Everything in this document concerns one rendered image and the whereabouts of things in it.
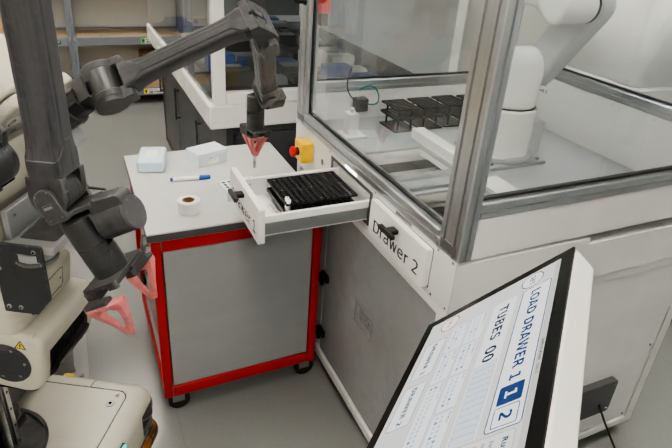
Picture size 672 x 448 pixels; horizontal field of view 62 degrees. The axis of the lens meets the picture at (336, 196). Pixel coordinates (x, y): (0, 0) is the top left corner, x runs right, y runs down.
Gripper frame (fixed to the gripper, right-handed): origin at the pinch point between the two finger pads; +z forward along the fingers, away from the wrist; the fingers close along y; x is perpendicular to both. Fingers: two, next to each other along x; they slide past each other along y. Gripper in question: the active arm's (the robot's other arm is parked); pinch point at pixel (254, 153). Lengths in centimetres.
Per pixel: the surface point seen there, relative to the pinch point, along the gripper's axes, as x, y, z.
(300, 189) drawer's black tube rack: 0.3, -28.1, 1.5
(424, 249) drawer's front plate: -5, -74, 0
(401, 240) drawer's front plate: -7, -64, 3
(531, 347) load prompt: 31, -125, -23
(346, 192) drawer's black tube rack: -10.9, -35.9, 1.7
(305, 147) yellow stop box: -19.2, -1.3, 0.5
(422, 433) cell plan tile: 43, -120, -11
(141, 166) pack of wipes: 26.7, 33.9, 12.5
